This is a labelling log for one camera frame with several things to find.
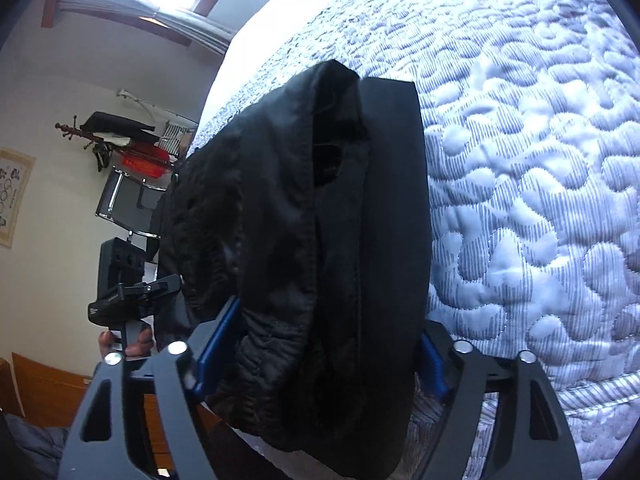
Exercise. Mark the grey quilted bedspread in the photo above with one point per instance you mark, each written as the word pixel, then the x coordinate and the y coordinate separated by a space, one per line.
pixel 530 111

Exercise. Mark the black garment on rack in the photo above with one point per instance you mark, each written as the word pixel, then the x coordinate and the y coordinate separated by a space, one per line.
pixel 100 122

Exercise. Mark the red bag on rack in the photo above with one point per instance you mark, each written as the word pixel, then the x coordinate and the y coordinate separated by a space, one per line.
pixel 147 159

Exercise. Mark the left hand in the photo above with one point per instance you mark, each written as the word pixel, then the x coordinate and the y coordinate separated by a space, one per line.
pixel 137 349

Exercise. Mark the light blue bed sheet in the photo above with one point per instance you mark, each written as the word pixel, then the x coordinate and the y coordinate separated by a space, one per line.
pixel 256 41

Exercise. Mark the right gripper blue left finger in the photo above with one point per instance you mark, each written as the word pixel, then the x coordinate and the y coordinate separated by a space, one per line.
pixel 109 438

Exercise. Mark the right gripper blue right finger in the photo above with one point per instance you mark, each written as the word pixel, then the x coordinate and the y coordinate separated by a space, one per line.
pixel 530 438

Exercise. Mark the white wire rack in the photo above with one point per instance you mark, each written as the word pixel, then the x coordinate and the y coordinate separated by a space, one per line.
pixel 178 131

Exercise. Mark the wooden coat rack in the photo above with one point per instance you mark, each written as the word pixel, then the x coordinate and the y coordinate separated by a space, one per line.
pixel 100 146

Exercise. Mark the framed wall picture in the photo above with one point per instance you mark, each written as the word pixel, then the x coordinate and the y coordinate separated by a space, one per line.
pixel 14 175

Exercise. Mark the grey left curtain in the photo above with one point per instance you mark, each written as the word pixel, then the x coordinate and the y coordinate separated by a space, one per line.
pixel 192 26

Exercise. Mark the black metal chair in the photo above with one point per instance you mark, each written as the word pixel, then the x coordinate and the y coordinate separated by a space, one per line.
pixel 129 202

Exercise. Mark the black quilted pants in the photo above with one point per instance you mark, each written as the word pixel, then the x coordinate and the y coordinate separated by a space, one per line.
pixel 310 206

